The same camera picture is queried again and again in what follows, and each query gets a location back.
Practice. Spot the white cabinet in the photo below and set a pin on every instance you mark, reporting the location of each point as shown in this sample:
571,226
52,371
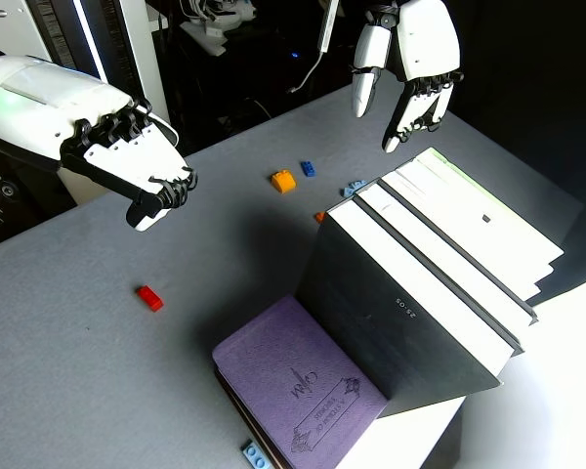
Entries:
19,24

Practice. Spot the white cabinet panel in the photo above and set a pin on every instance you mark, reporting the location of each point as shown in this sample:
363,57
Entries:
141,49

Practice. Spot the white plastic parts pile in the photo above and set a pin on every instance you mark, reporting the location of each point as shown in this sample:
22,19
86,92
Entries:
210,36

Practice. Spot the red toy block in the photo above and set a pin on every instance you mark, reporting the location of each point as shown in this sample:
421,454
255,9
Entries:
150,298

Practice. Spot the orange toy block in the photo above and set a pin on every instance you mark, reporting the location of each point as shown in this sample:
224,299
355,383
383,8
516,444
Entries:
283,182

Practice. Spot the grey table cloth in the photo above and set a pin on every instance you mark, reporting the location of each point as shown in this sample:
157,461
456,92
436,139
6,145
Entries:
78,366

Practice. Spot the dark blue toy block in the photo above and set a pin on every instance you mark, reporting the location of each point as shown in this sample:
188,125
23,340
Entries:
309,168

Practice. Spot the white power strip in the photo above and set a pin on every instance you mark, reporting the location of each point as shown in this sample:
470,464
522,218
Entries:
328,29

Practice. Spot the orange-red toy block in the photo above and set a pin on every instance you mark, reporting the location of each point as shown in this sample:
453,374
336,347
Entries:
320,217

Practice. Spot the light blue toy block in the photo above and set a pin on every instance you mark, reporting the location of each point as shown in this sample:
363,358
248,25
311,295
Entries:
347,192
358,185
255,455

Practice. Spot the purple embossed book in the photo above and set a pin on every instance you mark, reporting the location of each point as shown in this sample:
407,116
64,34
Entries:
298,381

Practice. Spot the black book with white lettering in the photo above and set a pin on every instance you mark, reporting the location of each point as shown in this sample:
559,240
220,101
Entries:
381,303

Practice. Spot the green-spined book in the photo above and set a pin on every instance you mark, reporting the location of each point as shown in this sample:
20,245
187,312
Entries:
464,181

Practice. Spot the white book marked 1000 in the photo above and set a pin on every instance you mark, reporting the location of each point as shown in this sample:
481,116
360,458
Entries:
469,244

